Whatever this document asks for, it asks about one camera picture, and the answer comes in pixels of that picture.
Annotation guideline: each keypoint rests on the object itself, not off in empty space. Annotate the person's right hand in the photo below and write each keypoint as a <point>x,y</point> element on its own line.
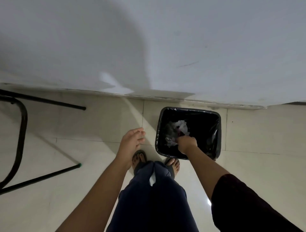
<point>188,145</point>

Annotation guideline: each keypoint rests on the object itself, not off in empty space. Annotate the person's left hand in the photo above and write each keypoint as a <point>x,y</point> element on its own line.
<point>128,149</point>

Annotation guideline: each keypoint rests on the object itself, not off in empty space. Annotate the person's right fingers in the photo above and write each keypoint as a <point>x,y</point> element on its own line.
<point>183,139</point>

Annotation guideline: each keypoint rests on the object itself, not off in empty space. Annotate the person's left fingers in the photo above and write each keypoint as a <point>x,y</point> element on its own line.
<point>138,134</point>

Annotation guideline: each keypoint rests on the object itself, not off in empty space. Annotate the person's right forearm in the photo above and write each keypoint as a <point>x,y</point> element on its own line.
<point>205,172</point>

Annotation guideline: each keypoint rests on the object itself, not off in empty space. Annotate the person's left forearm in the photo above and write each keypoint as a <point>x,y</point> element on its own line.
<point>95,198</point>

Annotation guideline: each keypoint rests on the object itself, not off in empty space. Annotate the clear crumpled plastic wrapper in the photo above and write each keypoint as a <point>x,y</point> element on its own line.
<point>171,141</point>

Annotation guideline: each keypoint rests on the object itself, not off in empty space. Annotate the crumpled white paper waste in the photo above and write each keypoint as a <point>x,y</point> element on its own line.
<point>180,126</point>

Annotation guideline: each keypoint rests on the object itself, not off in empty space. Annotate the black plastic bin liner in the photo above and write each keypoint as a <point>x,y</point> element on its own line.
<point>205,129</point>

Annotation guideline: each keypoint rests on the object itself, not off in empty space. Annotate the person's left foot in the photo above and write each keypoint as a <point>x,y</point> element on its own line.
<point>139,159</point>

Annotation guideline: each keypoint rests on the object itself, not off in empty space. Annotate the person's foot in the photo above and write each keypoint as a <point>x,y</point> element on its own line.
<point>174,165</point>
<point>139,159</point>

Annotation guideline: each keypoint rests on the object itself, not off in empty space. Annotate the person's right foot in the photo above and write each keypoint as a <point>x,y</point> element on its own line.
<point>174,165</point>

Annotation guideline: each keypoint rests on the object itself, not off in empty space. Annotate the dark left sandal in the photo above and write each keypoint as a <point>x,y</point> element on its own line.
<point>136,168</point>

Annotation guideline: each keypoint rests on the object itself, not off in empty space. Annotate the dark sandal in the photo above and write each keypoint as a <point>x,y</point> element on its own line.
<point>171,172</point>
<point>136,168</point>

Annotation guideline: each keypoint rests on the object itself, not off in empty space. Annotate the dark right sandal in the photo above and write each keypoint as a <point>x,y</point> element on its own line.
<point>171,172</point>

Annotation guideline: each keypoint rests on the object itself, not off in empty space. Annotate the black square waste bin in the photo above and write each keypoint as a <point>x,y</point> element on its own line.
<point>216,156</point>

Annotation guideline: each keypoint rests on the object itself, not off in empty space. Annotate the navy blue trousers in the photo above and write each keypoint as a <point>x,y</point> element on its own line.
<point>153,203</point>

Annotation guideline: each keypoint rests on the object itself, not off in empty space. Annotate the black shirt sleeve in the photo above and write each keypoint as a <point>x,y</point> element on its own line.
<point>251,208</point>

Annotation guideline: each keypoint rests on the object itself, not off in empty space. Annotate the black metal tube frame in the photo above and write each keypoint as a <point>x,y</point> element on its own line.
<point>20,133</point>

